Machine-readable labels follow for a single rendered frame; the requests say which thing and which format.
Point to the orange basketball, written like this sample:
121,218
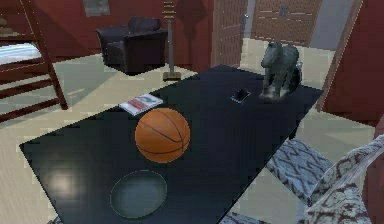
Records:
162,135

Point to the black table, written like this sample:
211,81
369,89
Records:
213,140

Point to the black mobile phone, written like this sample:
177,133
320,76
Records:
240,96

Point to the white and red book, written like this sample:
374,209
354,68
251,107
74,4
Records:
140,103

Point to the black armchair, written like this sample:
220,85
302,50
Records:
133,46

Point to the grey horse statue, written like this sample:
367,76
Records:
279,68

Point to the dark round plate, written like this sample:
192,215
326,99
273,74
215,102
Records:
138,194

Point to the brown panelled room door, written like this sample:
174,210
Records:
285,21

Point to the framed grey picture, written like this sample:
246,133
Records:
96,7

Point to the white patterned chair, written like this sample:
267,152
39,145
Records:
320,180

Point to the dark red wooden bunk bed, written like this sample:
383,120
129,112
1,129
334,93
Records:
26,63

